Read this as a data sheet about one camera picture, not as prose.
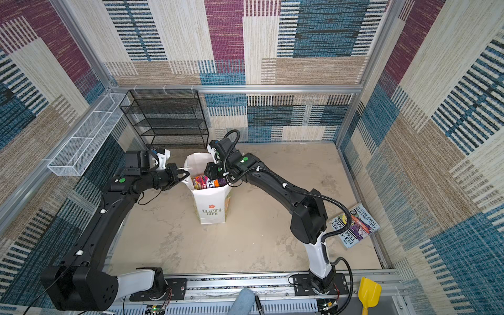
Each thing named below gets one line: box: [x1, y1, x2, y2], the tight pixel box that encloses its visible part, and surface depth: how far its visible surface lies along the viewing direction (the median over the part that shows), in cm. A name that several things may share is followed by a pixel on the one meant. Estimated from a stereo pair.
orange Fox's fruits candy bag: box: [192, 175, 209, 189], surface depth 80 cm
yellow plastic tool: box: [357, 276, 382, 315], surface depth 73 cm
